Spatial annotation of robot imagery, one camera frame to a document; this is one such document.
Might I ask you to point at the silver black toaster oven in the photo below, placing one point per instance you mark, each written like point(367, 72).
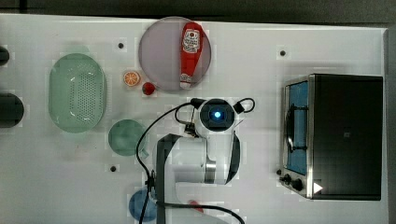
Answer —
point(332, 137)

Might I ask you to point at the green oval colander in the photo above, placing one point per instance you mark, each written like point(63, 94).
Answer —
point(77, 93)

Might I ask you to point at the large red strawberry toy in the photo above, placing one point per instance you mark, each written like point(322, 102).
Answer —
point(197, 206)

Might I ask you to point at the orange slice toy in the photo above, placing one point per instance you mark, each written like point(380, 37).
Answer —
point(131, 78)

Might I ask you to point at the black round pot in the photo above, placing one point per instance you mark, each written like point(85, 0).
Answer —
point(11, 110)

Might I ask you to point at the dark cylindrical cup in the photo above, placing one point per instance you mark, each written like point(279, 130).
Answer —
point(4, 56)

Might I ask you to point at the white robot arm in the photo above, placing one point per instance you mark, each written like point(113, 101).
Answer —
point(212, 156)

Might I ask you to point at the green mug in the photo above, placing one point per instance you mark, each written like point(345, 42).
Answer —
point(124, 136)

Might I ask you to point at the red plush ketchup bottle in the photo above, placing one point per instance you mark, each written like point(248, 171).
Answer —
point(190, 52)

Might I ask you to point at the blue mug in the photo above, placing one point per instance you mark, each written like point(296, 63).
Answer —
point(138, 204)

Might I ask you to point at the grey round plate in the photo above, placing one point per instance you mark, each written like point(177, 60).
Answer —
point(159, 54)

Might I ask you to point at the small red strawberry toy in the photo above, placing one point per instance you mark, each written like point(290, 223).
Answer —
point(148, 88)

